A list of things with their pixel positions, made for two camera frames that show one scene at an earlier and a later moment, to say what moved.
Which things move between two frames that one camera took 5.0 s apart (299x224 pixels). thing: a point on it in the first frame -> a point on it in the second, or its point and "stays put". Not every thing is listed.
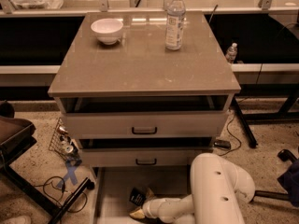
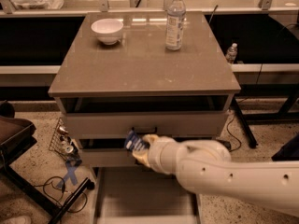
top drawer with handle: (191, 124) stays put
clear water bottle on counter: (176, 18) stays put
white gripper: (149, 207) -> (154, 156)
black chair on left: (17, 134) stays put
